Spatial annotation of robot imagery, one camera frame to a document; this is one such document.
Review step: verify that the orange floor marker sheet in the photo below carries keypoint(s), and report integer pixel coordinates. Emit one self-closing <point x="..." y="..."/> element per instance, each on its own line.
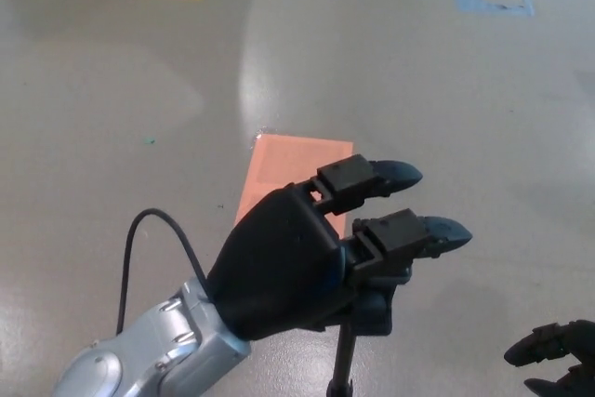
<point x="288" y="160"/>

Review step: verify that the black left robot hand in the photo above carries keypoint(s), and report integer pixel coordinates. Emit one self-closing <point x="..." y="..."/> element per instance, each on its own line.
<point x="279" y="267"/>

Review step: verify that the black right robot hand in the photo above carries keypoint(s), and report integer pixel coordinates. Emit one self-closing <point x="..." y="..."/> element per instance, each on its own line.
<point x="583" y="346"/>

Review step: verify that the black phone stand tripod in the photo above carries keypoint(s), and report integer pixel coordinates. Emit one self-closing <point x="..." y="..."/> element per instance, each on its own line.
<point x="345" y="355"/>

